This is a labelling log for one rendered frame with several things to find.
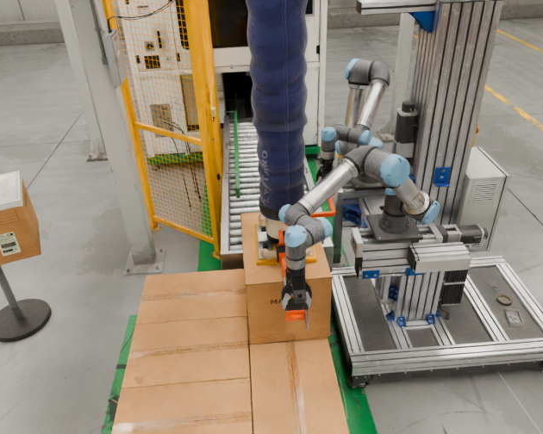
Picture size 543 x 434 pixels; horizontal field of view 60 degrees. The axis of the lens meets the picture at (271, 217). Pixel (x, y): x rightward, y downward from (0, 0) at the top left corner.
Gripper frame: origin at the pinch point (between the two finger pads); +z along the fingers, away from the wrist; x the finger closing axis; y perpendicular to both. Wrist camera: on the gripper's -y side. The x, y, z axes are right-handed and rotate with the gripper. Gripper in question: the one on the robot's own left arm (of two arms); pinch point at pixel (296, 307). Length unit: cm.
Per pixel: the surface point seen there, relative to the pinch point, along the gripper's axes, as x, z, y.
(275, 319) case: 7.2, 36.7, 30.9
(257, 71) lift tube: 10, -77, 53
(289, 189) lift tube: -2, -23, 51
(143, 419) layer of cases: 67, 53, -7
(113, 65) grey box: 94, -52, 163
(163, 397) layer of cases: 60, 53, 4
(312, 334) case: -11, 50, 31
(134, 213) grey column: 103, 58, 167
